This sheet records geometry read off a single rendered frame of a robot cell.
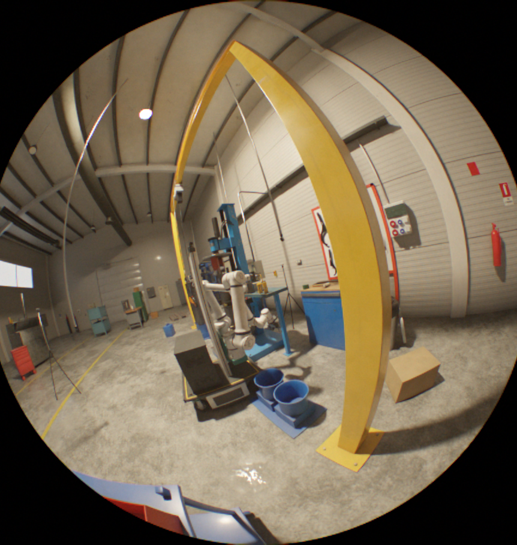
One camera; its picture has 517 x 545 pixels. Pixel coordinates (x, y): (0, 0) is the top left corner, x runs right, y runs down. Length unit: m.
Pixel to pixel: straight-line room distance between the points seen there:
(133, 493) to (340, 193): 1.24
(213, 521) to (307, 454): 0.85
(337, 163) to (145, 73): 6.07
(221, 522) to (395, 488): 1.00
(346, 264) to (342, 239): 0.08
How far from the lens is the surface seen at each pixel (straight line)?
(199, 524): 1.35
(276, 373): 1.78
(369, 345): 0.65
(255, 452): 1.62
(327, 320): 2.40
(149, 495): 0.75
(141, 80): 6.38
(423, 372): 1.70
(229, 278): 1.46
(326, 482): 1.46
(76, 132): 5.47
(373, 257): 0.53
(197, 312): 4.11
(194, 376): 1.76
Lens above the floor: 1.43
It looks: 2 degrees down
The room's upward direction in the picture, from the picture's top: 13 degrees counter-clockwise
